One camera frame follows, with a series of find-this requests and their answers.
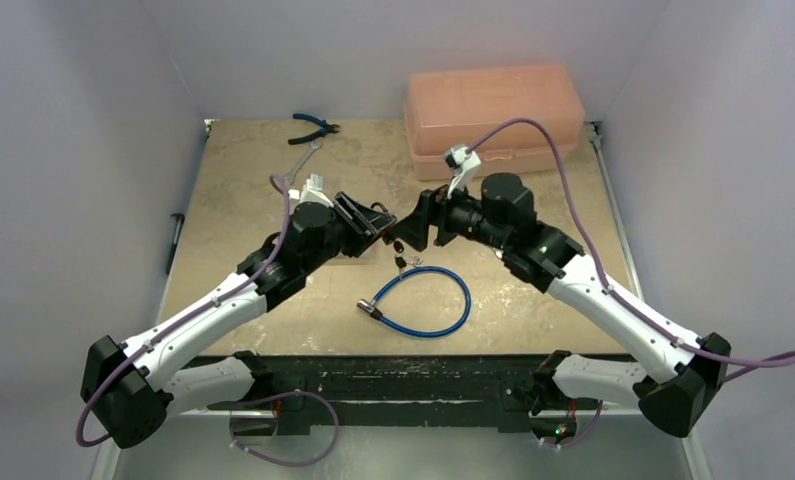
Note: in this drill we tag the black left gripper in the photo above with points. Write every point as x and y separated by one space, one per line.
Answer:
363 224

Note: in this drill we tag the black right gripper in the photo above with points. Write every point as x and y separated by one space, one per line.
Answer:
440 218

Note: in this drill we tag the blue cable lock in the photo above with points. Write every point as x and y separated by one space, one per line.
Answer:
427 302

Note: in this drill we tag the orange black padlock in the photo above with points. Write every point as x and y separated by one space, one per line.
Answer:
387 235

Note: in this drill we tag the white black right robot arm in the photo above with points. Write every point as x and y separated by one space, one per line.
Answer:
673 376

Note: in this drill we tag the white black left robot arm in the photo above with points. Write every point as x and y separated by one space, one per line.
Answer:
132 387

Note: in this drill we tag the pink plastic toolbox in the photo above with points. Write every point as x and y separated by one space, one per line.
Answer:
446 108

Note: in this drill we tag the small silver open-end wrench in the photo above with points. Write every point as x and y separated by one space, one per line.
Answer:
290 176

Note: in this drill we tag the black hammer beside table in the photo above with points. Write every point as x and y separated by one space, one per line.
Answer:
179 219

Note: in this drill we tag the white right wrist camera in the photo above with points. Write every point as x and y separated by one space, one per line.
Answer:
463 164

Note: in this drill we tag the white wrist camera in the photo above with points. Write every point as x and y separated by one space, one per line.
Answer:
311 191
463 164

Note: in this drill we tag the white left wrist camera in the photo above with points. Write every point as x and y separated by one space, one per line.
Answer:
311 191

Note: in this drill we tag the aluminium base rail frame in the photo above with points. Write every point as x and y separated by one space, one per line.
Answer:
472 391

